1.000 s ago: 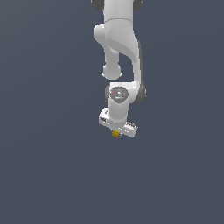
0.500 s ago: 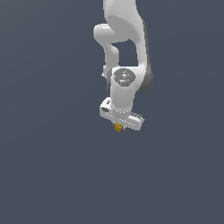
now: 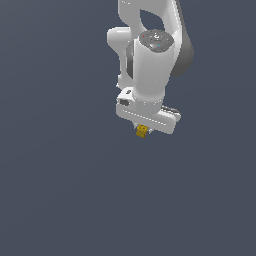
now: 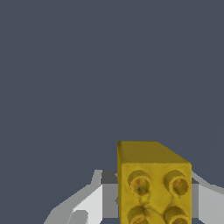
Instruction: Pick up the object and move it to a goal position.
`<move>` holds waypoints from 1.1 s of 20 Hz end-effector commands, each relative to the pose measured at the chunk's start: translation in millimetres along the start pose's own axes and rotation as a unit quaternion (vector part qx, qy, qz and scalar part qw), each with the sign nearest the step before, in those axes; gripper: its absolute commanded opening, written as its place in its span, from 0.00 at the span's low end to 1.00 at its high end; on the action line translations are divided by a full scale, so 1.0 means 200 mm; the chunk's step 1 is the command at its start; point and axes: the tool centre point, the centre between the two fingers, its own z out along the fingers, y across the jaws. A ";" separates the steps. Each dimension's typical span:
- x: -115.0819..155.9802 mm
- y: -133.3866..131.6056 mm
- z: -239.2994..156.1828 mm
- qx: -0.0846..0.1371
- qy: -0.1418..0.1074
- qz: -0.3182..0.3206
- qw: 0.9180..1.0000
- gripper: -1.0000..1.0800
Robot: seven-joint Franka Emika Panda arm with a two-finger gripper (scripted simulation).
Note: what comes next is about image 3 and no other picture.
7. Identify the small yellow cube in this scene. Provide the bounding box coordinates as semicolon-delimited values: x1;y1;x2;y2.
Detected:
135;124;150;139

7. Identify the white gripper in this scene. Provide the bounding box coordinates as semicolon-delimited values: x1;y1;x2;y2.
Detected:
115;87;183;136

